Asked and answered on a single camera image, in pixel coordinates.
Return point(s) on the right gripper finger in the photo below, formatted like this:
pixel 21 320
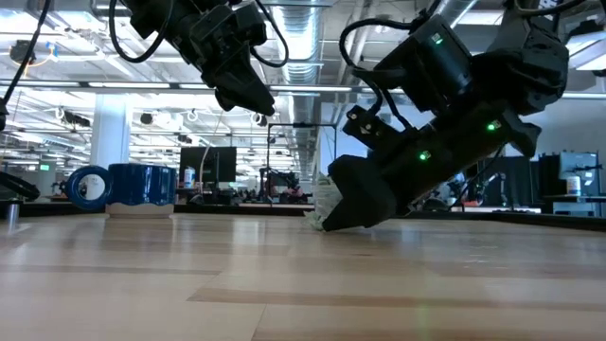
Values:
pixel 364 194

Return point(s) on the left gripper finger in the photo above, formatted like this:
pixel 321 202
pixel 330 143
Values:
pixel 248 87
pixel 226 105

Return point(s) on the clear plastic round bin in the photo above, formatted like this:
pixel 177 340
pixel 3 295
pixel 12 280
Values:
pixel 329 199

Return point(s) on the green paper wrapper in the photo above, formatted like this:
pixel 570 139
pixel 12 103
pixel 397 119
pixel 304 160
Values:
pixel 315 222

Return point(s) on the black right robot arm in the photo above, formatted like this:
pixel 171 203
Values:
pixel 521 61

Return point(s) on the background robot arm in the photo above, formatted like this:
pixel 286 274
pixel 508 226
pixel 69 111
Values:
pixel 284 182
pixel 492 182

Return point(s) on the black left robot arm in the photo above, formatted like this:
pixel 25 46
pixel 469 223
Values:
pixel 151 12

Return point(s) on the person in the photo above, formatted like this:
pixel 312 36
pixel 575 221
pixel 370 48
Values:
pixel 457 182

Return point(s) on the black monitor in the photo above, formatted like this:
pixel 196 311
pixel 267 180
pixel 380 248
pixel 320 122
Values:
pixel 208 163

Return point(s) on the white canister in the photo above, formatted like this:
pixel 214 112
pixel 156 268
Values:
pixel 574 185
pixel 189 177

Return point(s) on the dark blue ceramic mug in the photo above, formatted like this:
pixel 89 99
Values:
pixel 142 184

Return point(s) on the white column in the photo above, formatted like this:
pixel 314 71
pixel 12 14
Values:
pixel 111 128

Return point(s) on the silver ventilation duct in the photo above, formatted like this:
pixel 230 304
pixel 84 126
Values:
pixel 303 61

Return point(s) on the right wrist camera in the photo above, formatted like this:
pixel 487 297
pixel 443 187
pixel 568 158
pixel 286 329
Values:
pixel 367 128

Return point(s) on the thin black frame stand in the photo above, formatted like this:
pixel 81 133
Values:
pixel 303 125

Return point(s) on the black aluminium table frame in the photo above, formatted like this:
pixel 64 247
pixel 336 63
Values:
pixel 57 208

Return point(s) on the silver post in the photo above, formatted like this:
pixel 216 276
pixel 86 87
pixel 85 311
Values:
pixel 12 213

